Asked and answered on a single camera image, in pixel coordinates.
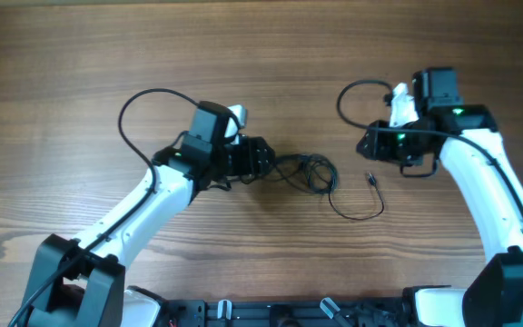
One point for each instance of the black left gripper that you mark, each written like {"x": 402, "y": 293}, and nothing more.
{"x": 251, "y": 158}

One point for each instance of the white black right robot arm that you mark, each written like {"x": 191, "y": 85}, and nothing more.
{"x": 433, "y": 119}

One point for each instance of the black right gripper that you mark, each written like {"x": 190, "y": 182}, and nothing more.
{"x": 378, "y": 147}

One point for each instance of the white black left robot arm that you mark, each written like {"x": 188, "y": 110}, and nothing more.
{"x": 80, "y": 281}

